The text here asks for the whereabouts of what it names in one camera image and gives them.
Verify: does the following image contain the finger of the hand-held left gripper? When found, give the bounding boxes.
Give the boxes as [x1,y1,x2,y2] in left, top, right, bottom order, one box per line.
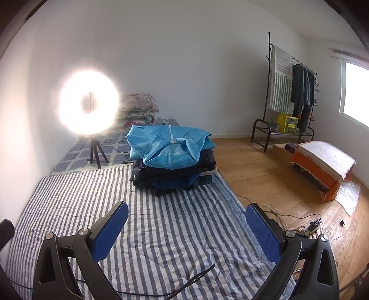
[0,219,15,251]

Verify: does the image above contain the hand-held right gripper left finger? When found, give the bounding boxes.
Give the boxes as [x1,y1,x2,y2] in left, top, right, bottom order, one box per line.
[32,201,129,300]

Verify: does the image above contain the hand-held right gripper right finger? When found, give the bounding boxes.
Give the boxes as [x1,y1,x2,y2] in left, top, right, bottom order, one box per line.
[245,203,341,300]

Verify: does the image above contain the light blue coat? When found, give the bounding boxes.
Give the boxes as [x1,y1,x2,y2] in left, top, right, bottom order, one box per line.
[126,124,216,168]

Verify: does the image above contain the stack of dark folded clothes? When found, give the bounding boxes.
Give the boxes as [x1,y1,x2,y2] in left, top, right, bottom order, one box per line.
[130,148,218,197]

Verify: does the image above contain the hanging dark clothes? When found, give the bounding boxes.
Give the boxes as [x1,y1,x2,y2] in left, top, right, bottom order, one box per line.
[290,63,316,133]

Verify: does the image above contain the black clothes rack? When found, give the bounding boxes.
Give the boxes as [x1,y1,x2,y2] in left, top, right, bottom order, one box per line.
[250,32,320,153]

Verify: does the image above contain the white power strip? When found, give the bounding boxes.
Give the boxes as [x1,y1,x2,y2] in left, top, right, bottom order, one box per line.
[291,219,322,235]

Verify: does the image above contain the striped blanket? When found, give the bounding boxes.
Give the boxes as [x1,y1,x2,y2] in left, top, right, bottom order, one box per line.
[6,166,297,300]

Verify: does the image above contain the cardboard box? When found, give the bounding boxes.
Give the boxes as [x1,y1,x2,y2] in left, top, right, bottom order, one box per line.
[272,143,300,166]

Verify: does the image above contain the orange box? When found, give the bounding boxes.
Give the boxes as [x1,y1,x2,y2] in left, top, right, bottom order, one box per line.
[291,151,352,202]

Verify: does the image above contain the black tripod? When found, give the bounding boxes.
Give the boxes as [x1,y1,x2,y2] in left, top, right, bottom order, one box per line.
[86,134,110,170]

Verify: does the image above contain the blue checked blanket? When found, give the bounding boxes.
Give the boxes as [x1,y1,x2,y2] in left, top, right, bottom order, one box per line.
[50,115,182,175]

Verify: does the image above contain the clear bubble wrap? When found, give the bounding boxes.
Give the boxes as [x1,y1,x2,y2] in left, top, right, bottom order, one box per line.
[318,180,362,217]

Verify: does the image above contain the white cloth cover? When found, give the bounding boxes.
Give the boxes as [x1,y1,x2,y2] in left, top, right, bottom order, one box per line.
[297,141,356,181]

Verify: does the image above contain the yellow crate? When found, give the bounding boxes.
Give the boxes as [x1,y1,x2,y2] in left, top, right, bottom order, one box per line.
[277,113,299,134]

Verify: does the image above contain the folded floral quilts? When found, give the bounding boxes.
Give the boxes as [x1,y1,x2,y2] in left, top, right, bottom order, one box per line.
[117,93,160,129]

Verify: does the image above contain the hanging striped cloth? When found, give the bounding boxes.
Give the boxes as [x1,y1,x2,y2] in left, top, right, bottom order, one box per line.
[267,45,294,114]

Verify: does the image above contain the window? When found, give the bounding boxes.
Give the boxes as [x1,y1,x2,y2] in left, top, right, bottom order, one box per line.
[340,59,369,127]

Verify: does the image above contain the white floor cable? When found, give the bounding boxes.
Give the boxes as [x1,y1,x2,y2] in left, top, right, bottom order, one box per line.
[239,196,320,222]

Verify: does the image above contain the thin black cable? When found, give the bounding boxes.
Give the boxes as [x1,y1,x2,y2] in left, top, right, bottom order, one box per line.
[9,264,217,297]

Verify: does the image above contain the ring light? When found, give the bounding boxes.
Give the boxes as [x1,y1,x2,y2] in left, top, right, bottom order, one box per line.
[58,68,120,136]

